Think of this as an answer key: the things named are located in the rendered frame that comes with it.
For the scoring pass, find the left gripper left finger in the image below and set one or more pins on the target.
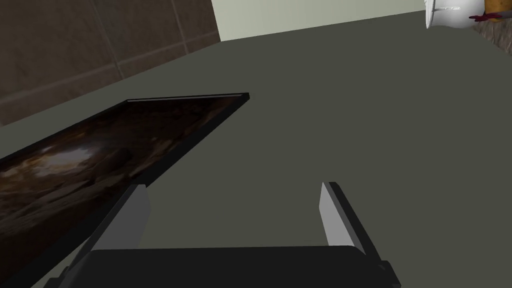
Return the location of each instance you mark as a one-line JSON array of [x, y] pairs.
[[124, 224]]

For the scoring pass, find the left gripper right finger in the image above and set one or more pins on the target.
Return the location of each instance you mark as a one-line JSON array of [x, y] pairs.
[[338, 224]]

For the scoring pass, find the white rounded object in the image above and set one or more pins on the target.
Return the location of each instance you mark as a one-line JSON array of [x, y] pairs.
[[454, 12]]

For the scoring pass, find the yellow and red object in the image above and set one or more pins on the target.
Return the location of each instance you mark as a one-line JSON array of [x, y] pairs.
[[494, 10]]

